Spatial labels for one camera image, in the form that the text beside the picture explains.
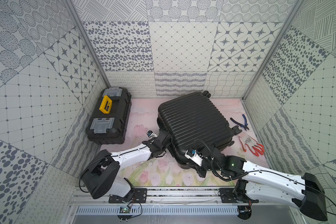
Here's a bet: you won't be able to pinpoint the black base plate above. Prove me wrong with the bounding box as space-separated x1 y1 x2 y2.
109 188 147 203
218 188 259 203

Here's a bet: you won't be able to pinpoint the aluminium mounting rail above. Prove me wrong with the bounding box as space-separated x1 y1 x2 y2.
69 184 297 208

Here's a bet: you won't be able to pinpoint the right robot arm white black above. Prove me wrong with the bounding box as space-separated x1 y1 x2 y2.
185 147 329 222

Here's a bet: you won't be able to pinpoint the black hard-shell suitcase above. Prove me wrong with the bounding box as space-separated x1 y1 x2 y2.
157 91 242 169

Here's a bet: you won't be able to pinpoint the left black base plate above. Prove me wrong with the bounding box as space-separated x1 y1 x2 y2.
109 188 147 203

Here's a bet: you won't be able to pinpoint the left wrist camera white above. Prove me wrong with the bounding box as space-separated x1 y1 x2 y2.
147 130 158 138

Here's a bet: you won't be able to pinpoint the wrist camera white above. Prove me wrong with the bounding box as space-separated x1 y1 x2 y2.
147 130 158 138
185 149 203 167

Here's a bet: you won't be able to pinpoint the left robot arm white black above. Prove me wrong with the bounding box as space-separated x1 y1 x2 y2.
79 131 172 202

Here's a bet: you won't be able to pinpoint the blue handled pliers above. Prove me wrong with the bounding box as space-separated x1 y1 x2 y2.
230 114 250 131

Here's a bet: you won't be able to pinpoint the red white work glove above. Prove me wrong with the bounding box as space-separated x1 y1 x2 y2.
238 133 265 157

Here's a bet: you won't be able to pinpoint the black toolbox yellow handle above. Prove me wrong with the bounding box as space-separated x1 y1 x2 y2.
85 87 132 145

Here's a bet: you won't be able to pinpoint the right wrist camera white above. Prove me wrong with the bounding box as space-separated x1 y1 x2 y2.
185 149 203 167

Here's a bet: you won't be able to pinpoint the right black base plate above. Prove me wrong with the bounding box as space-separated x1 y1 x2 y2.
218 188 259 203

